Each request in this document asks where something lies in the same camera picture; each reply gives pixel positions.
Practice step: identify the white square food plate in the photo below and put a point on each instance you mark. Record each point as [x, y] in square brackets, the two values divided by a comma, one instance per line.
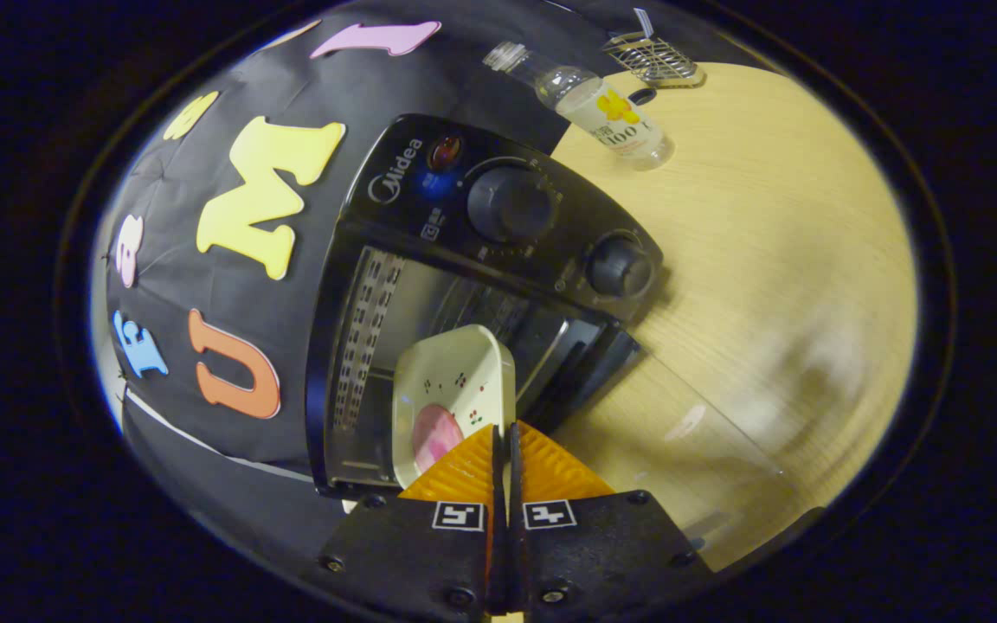
[464, 372]

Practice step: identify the pink round food slice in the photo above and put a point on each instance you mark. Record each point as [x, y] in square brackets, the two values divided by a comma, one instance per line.
[436, 433]

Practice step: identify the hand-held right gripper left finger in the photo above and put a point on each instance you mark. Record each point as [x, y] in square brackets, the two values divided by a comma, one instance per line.
[429, 545]

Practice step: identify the clear drink bottle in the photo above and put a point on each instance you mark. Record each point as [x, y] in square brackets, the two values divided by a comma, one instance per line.
[602, 112]

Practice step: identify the small black bottle cap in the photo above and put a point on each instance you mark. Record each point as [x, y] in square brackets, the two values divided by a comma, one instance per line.
[641, 96]

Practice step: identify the black electric oven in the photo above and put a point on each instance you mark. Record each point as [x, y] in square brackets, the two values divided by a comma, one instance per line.
[429, 208]

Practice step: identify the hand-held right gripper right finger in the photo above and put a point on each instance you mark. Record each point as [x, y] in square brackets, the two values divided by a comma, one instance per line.
[585, 545]

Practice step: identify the metal spoon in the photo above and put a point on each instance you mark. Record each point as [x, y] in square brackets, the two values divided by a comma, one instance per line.
[642, 22]

